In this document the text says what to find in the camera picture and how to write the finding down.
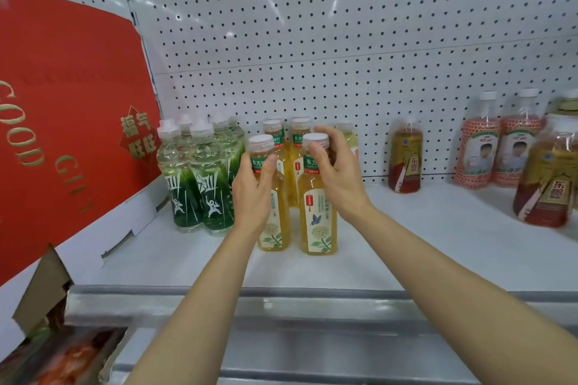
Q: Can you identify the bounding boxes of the person's left forearm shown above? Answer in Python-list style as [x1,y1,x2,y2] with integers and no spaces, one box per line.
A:
[124,222,267,385]

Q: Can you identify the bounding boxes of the white pegboard back panel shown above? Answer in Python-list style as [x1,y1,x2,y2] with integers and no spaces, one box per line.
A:
[14,0,578,187]

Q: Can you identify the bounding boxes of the pink patterned drink bottle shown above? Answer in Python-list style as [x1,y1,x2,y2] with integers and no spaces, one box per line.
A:
[492,88,544,188]
[453,91,502,189]

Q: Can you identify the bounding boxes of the person's right forearm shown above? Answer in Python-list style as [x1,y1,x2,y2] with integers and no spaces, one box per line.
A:
[348,204,578,385]

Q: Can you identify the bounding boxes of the person's left hand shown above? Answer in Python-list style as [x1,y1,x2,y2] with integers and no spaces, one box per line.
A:
[232,152,279,237]

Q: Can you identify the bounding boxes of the brown tea bottle gold label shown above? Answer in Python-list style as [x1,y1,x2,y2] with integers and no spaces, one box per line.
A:
[513,114,578,229]
[388,116,424,194]

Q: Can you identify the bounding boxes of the red gift box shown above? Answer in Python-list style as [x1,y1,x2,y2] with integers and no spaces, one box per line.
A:
[0,0,171,351]

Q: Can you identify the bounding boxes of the yellow tea bottle white label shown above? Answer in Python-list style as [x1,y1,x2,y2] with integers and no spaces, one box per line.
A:
[247,134,292,252]
[288,117,313,208]
[263,119,291,200]
[297,132,339,256]
[335,122,360,162]

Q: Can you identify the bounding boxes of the yellow-labelled bottle white cap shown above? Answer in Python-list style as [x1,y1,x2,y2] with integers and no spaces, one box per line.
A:
[545,89,578,128]

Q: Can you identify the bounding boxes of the person's right hand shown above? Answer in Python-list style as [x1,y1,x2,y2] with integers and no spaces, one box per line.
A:
[306,126,374,224]

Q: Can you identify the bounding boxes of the orange printed food packet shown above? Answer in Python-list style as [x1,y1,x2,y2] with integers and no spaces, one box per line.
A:
[0,326,129,385]

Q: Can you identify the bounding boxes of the brown cardboard flap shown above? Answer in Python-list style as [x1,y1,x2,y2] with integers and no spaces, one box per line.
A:
[11,244,76,337]

